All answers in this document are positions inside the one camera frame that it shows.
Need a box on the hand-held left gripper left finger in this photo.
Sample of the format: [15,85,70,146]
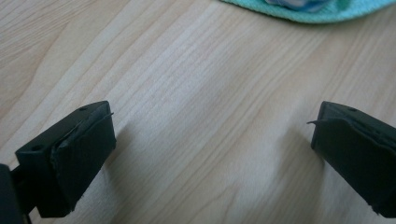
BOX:
[14,100,118,218]

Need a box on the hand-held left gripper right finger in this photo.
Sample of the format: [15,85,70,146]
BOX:
[306,101,396,218]

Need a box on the turquoise cloth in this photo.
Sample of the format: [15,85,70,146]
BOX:
[219,0,396,24]

